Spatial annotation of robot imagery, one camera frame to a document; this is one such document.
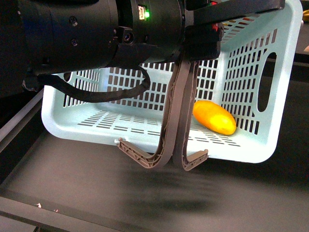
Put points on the pink peach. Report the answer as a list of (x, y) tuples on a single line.
[(307, 49)]

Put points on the light blue plastic basket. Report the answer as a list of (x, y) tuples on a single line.
[(249, 79)]

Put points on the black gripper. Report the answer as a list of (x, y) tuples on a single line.
[(204, 20)]

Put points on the yellow mango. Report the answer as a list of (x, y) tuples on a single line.
[(214, 117)]

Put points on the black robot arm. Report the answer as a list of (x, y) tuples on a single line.
[(41, 38)]

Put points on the grey basket handle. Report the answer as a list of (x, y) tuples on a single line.
[(169, 122), (179, 156)]

